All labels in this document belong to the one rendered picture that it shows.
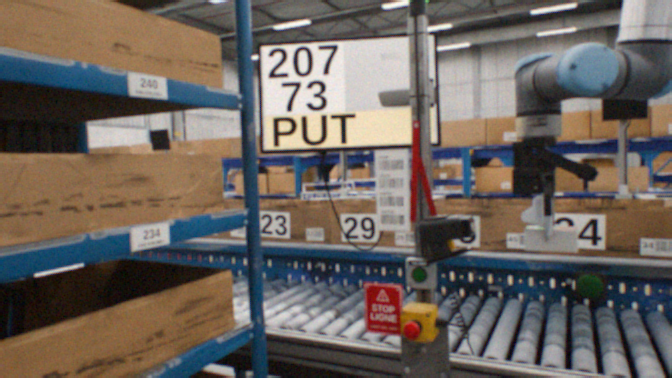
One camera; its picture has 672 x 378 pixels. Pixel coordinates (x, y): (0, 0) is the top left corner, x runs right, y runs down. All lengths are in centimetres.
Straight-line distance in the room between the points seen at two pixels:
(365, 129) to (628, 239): 90
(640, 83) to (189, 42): 79
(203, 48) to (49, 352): 49
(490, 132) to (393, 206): 518
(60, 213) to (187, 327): 27
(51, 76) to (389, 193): 78
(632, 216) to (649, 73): 74
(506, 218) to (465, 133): 467
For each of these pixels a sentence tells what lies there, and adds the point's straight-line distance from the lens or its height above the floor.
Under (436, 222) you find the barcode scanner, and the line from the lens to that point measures 106.
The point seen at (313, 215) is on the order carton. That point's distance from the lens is 194.
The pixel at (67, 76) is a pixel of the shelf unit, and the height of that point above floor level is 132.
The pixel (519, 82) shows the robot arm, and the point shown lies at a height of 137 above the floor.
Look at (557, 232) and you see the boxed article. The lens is 106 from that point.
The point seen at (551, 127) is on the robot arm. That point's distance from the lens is 105.
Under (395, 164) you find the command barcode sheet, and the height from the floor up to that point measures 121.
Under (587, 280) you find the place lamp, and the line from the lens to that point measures 165.
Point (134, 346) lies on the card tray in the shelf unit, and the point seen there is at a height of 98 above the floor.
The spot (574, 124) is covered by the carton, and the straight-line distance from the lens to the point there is 622.
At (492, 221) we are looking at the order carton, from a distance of 171.
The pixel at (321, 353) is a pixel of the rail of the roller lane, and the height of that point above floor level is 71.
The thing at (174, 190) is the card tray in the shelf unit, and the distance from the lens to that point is 76.
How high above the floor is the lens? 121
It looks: 3 degrees down
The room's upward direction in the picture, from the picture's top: 2 degrees counter-clockwise
